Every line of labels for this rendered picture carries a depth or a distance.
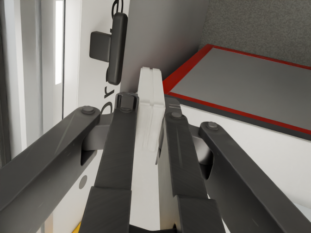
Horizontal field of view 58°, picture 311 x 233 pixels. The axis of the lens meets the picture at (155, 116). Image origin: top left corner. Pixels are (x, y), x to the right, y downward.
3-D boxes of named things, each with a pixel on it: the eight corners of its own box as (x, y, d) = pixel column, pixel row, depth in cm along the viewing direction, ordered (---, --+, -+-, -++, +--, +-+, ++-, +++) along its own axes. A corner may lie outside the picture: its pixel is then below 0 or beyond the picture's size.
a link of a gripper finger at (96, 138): (131, 157, 14) (71, 150, 14) (135, 113, 19) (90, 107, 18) (135, 131, 13) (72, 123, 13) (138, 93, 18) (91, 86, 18)
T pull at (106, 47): (129, 13, 28) (123, 14, 27) (121, 84, 31) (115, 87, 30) (97, 6, 29) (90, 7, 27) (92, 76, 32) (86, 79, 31)
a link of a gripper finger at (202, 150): (164, 134, 14) (223, 142, 14) (160, 95, 18) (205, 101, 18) (159, 159, 14) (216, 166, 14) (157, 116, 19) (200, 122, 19)
